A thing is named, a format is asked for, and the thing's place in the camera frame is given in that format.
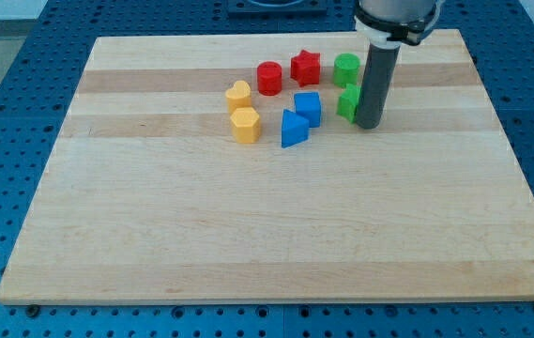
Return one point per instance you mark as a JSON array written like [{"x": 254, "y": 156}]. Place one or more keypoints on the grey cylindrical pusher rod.
[{"x": 374, "y": 89}]

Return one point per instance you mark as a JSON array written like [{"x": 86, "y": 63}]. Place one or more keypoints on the green star block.
[{"x": 348, "y": 102}]

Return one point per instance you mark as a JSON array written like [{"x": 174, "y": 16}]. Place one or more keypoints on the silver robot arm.
[{"x": 388, "y": 25}]

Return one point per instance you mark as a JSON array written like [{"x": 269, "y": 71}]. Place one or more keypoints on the green cylinder block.
[{"x": 346, "y": 69}]

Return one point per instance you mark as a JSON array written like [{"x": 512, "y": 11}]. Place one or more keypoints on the red star block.
[{"x": 305, "y": 68}]

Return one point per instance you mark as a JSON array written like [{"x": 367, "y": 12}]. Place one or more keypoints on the blue cube block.
[{"x": 308, "y": 105}]

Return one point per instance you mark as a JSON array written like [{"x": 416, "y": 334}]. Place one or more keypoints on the blue triangle block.
[{"x": 294, "y": 129}]

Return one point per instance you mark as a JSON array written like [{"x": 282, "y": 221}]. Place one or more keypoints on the red cylinder block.
[{"x": 269, "y": 78}]

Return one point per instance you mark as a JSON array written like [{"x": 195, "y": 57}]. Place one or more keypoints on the yellow heart block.
[{"x": 239, "y": 95}]

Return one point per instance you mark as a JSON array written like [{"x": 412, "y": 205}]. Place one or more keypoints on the yellow hexagon block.
[{"x": 246, "y": 125}]

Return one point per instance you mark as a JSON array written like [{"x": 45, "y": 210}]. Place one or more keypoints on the light wooden board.
[{"x": 147, "y": 198}]

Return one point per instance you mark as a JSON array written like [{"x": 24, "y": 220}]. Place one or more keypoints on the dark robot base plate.
[{"x": 283, "y": 7}]

